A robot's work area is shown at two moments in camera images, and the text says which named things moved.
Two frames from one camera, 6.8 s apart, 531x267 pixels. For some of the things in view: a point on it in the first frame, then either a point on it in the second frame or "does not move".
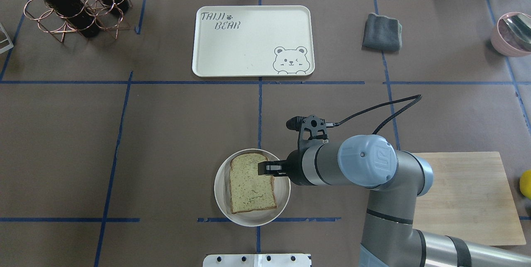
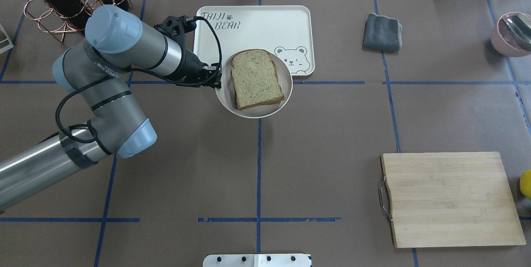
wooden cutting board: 470,197 does not move
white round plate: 245,198 to 225,95
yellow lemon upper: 525,184 does not move
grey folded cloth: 382,33 does not move
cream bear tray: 253,41 does not move
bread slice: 249,190 to 255,82
